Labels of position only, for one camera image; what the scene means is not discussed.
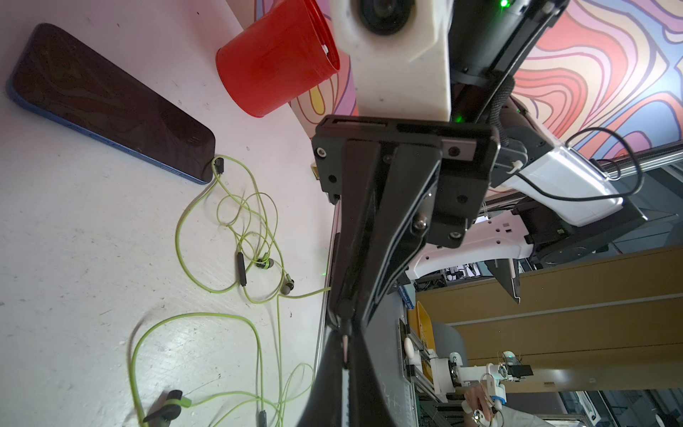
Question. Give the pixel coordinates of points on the blue-cased smartphone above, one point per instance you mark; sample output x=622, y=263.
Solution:
x=64, y=80

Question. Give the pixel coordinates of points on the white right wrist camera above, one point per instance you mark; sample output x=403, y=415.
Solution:
x=399, y=56

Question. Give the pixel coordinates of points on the green earphone cable plug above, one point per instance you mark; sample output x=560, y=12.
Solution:
x=252, y=219

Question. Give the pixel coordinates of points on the red plastic cup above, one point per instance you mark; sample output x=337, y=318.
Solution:
x=281, y=56

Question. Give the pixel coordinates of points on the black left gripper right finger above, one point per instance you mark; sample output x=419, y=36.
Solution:
x=367, y=405

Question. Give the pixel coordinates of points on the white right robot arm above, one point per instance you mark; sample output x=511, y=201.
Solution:
x=545, y=200

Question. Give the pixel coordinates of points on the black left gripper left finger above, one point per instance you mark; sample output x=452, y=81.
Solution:
x=325, y=403

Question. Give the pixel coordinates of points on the green earphones middle set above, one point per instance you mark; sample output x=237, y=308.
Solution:
x=252, y=365

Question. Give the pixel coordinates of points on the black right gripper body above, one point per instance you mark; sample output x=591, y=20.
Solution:
x=401, y=185

